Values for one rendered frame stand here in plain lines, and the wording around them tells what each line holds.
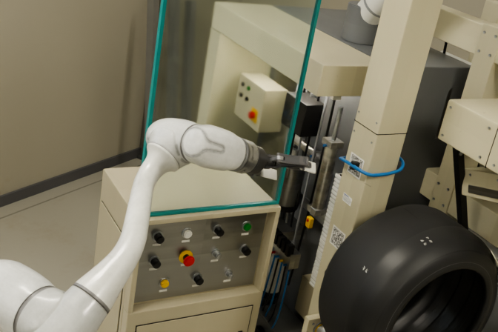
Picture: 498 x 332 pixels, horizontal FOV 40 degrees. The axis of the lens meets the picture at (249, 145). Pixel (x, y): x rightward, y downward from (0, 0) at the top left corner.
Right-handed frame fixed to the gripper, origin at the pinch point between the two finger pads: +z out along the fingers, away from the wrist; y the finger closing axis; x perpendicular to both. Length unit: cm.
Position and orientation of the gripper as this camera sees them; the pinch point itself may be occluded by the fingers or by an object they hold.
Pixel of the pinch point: (293, 171)
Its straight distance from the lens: 197.2
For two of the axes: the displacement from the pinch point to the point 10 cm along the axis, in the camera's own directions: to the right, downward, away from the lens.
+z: 6.4, 2.0, 7.4
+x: 0.0, -9.7, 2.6
